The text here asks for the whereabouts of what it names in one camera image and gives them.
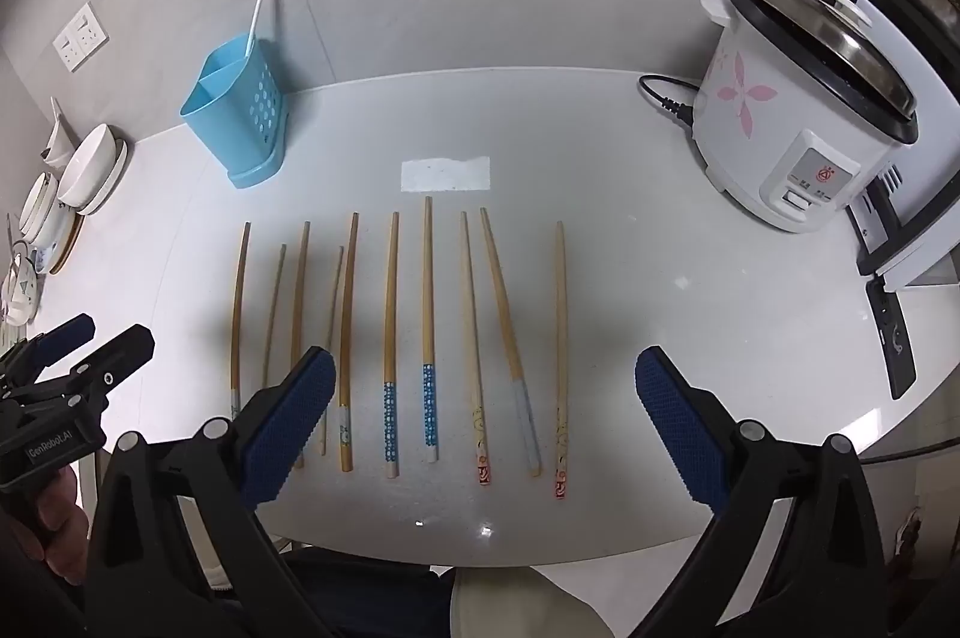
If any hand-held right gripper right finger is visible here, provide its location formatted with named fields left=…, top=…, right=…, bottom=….
left=634, top=345, right=897, bottom=638

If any blue plastic utensil holder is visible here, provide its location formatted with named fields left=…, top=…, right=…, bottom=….
left=178, top=34, right=290, bottom=191

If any white ceramic bowl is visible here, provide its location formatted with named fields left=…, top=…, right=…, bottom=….
left=56, top=123, right=121, bottom=210

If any white wall socket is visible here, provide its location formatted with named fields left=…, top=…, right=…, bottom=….
left=52, top=29, right=85, bottom=73
left=73, top=4, right=110, bottom=50

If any steel cooker lid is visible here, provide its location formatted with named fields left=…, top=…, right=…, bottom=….
left=726, top=0, right=920, bottom=145

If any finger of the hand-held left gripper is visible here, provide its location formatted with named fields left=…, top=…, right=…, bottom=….
left=15, top=323, right=156, bottom=416
left=0, top=314, right=97, bottom=384

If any reddish brown object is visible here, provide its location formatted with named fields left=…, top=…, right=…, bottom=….
left=889, top=507, right=931, bottom=568

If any group of wooden chopsticks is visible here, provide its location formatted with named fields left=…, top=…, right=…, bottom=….
left=229, top=195, right=571, bottom=502

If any beige cloth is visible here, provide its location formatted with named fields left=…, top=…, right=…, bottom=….
left=448, top=567, right=601, bottom=638

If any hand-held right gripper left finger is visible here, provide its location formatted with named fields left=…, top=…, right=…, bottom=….
left=84, top=345, right=337, bottom=638

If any white panel on black stand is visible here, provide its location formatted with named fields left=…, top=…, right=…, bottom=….
left=829, top=0, right=960, bottom=401

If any person's left hand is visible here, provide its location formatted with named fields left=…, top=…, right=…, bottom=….
left=0, top=458, right=100, bottom=573

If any white rice cooker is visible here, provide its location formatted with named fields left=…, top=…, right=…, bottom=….
left=690, top=0, right=920, bottom=234

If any black power cable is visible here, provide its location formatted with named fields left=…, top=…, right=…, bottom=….
left=637, top=74, right=706, bottom=140

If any ribbed white plate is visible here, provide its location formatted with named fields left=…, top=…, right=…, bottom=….
left=71, top=134, right=132, bottom=217

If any white tape patch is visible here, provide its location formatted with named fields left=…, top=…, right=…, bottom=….
left=400, top=157, right=492, bottom=193

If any wood-rimmed plate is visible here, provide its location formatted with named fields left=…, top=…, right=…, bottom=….
left=22, top=210, right=83, bottom=275

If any white plastic stick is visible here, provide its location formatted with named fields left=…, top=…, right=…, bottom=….
left=246, top=0, right=280, bottom=58

